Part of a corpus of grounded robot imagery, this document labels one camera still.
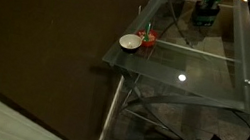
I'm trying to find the white ceramic bowl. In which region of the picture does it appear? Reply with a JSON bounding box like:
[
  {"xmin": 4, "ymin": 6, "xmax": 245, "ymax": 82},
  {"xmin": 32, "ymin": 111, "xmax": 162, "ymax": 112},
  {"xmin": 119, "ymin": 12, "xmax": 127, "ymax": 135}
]
[{"xmin": 118, "ymin": 34, "xmax": 142, "ymax": 53}]

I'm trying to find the red bowl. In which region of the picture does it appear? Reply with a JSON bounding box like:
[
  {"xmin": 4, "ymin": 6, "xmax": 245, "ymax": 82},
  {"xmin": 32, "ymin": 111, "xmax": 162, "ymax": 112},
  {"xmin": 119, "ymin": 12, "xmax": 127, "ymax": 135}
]
[{"xmin": 137, "ymin": 29, "xmax": 158, "ymax": 47}]

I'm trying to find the green spoon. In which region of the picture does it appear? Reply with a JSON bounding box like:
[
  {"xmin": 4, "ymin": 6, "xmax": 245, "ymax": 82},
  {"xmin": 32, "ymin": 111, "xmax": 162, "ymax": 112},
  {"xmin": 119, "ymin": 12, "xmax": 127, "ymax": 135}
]
[{"xmin": 143, "ymin": 22, "xmax": 151, "ymax": 42}]

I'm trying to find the glass table top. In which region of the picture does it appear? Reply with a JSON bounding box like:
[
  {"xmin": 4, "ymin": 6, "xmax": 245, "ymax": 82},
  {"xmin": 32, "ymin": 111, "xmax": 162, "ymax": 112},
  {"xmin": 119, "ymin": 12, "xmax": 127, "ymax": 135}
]
[{"xmin": 104, "ymin": 0, "xmax": 250, "ymax": 114}]

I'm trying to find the curved metal table frame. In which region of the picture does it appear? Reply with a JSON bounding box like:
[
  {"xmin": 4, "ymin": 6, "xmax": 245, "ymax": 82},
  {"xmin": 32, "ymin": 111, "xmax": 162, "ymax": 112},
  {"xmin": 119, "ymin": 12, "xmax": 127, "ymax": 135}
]
[{"xmin": 113, "ymin": 73, "xmax": 250, "ymax": 140}]

